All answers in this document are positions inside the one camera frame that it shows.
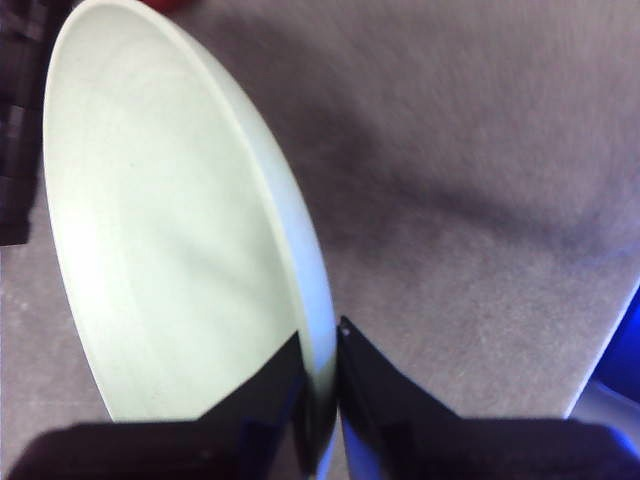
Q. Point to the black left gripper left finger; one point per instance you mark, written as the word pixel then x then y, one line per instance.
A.
pixel 175 450

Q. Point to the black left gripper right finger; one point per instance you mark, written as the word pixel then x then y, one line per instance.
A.
pixel 450 445

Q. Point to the green plate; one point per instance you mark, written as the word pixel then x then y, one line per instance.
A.
pixel 165 225

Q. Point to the red apple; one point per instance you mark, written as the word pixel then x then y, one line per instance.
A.
pixel 170 3

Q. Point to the black plate rack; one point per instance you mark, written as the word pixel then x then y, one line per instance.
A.
pixel 15 150

